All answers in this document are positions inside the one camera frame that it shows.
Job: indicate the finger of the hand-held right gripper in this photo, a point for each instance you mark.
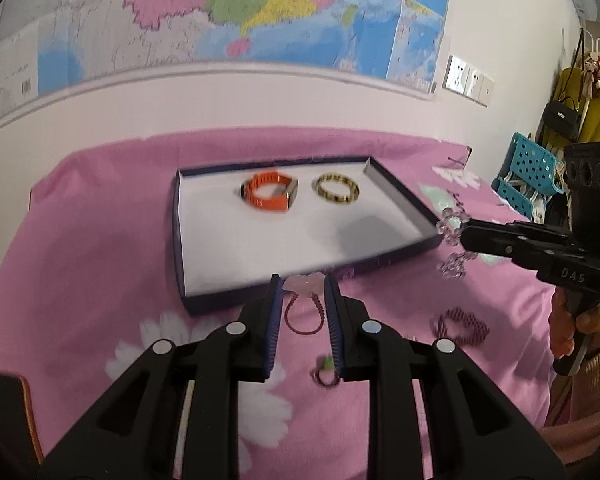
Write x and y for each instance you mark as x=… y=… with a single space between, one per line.
x=487 y=237

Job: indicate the dark blue shallow box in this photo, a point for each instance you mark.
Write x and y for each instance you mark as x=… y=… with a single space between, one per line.
x=260 y=245

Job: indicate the white coat rack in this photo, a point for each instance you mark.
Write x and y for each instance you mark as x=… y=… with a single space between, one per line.
x=591 y=47

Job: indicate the blue plastic stool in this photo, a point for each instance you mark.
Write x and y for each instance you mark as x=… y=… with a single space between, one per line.
x=527 y=165

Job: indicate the yellow green gem pendant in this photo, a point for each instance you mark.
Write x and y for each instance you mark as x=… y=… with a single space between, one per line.
x=326 y=366

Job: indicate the wooden chair back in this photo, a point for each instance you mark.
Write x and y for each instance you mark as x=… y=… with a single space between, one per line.
x=15 y=410

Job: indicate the white wall switch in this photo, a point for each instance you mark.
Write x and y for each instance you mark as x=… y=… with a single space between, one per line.
x=481 y=89

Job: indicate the person's right hand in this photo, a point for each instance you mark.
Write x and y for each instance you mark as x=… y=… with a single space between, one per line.
x=597 y=322

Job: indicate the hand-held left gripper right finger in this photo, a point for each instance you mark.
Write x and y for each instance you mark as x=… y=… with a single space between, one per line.
x=334 y=320

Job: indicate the black handbag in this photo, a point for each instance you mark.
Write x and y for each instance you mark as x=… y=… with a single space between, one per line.
x=560 y=121

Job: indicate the orange smart watch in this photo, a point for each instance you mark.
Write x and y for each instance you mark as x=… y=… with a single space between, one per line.
x=260 y=196

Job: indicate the white wall socket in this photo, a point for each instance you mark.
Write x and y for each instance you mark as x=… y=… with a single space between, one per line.
x=456 y=76

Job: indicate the pink floral blanket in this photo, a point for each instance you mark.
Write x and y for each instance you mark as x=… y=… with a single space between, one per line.
x=95 y=270

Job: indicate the colourful wall map poster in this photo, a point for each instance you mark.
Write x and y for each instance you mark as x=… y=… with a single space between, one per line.
x=205 y=25

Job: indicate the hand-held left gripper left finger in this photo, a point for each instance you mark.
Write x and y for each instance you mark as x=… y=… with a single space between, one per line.
x=274 y=320

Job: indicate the person's right forearm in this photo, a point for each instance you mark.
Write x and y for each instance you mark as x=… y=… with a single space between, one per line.
x=597 y=400

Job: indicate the yellow green stone bangle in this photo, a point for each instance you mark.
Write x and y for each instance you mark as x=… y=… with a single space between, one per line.
x=321 y=194

